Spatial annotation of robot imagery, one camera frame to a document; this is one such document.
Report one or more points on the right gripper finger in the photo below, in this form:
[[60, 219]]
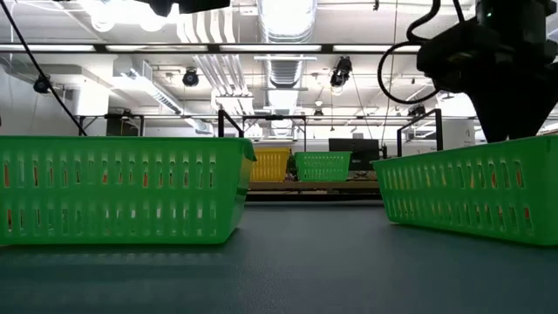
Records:
[[514, 118]]

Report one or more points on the green slotted plastic basket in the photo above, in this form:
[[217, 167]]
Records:
[[322, 176], [131, 194], [542, 192]]

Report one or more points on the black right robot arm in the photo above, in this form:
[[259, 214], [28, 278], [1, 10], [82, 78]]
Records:
[[523, 11]]

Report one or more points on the black ceiling spotlight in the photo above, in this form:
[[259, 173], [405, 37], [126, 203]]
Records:
[[42, 83], [341, 72], [417, 110], [190, 77]]

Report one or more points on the black computer monitor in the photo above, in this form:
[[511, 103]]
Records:
[[364, 159]]

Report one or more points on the yellow slotted plastic basket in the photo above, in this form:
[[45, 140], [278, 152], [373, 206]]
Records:
[[272, 168]]

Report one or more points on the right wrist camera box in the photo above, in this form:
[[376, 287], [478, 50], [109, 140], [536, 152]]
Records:
[[444, 61]]

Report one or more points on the black metal frame post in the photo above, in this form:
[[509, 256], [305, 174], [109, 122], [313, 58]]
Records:
[[220, 126], [438, 131]]

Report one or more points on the white rectangular ceiling duct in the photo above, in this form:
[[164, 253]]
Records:
[[148, 93]]

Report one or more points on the wide round silver duct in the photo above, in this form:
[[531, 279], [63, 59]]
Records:
[[285, 72]]

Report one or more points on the black ceiling light rail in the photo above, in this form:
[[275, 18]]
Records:
[[327, 48]]

